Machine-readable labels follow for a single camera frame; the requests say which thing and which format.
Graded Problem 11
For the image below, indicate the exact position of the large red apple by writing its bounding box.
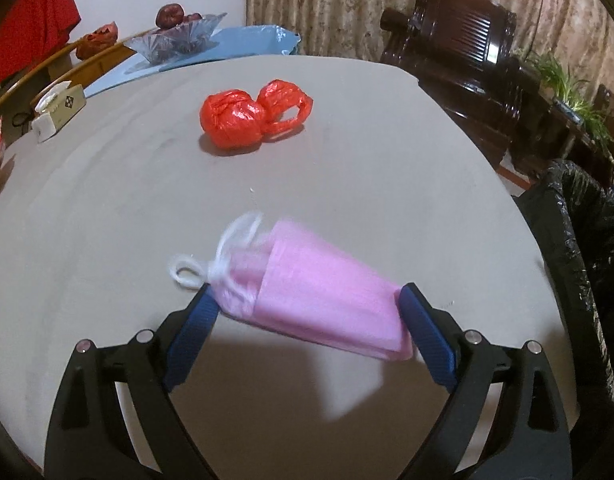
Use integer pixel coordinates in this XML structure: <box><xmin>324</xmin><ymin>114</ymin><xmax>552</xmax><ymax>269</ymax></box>
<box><xmin>155</xmin><ymin>4</ymin><xmax>185</xmax><ymax>30</ymax></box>

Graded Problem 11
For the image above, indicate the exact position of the pink face mask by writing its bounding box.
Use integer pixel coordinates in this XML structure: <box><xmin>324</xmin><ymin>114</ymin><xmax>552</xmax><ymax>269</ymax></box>
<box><xmin>169</xmin><ymin>211</ymin><xmax>418</xmax><ymax>362</ymax></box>

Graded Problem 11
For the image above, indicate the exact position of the blue plastic sheet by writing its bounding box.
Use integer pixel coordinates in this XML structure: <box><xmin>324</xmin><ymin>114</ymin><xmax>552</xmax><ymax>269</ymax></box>
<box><xmin>84</xmin><ymin>25</ymin><xmax>302</xmax><ymax>98</ymax></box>

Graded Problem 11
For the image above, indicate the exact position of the glass fruit bowl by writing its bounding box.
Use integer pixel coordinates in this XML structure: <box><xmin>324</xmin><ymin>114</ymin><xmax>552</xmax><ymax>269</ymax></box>
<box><xmin>124</xmin><ymin>12</ymin><xmax>228</xmax><ymax>62</ymax></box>

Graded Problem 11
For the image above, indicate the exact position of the dark wooden armchair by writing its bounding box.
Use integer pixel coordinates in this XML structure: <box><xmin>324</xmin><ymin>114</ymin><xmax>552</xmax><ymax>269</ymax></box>
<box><xmin>379</xmin><ymin>0</ymin><xmax>543</xmax><ymax>171</ymax></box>

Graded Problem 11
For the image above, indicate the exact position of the red hanging cloth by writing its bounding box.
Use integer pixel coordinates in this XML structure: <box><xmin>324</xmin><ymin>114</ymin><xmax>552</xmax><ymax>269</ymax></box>
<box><xmin>0</xmin><ymin>0</ymin><xmax>82</xmax><ymax>91</ymax></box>

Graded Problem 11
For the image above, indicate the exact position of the dark wooden chair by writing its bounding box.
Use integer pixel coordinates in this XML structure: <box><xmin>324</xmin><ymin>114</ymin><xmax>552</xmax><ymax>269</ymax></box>
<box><xmin>590</xmin><ymin>85</ymin><xmax>614</xmax><ymax>186</ymax></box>

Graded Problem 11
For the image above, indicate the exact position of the dark wooden side table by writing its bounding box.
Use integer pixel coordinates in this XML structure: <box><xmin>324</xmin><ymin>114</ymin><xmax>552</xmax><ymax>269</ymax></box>
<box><xmin>534</xmin><ymin>95</ymin><xmax>614</xmax><ymax>181</ymax></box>

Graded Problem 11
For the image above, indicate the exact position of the bin with black bag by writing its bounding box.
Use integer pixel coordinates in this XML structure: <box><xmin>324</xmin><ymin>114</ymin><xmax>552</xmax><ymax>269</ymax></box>
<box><xmin>516</xmin><ymin>159</ymin><xmax>614</xmax><ymax>411</ymax></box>

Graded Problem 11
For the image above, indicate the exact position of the crumpled red plastic bag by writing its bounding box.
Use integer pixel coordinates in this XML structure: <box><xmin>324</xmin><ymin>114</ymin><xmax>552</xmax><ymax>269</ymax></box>
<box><xmin>199</xmin><ymin>78</ymin><xmax>316</xmax><ymax>150</ymax></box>

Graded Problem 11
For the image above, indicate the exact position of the white tissue box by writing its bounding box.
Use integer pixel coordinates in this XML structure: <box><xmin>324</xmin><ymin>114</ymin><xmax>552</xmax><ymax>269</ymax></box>
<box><xmin>32</xmin><ymin>83</ymin><xmax>86</xmax><ymax>142</ymax></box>

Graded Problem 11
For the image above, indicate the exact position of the light wooden chair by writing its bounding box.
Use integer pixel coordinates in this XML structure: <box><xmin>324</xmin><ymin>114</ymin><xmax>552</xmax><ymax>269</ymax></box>
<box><xmin>34</xmin><ymin>30</ymin><xmax>152</xmax><ymax>101</ymax></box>
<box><xmin>0</xmin><ymin>42</ymin><xmax>82</xmax><ymax>128</ymax></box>

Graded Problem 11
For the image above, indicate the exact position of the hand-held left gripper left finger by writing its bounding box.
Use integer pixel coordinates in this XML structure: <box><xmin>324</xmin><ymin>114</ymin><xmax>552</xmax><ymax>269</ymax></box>
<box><xmin>44</xmin><ymin>282</ymin><xmax>220</xmax><ymax>480</ymax></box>

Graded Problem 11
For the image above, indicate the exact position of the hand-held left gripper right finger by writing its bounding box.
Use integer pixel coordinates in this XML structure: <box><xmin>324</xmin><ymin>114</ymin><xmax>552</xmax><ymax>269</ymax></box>
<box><xmin>398</xmin><ymin>282</ymin><xmax>573</xmax><ymax>480</ymax></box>

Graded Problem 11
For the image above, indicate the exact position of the green potted plant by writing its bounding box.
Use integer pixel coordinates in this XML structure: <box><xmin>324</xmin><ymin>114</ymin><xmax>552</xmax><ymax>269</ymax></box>
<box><xmin>514</xmin><ymin>47</ymin><xmax>613</xmax><ymax>146</ymax></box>

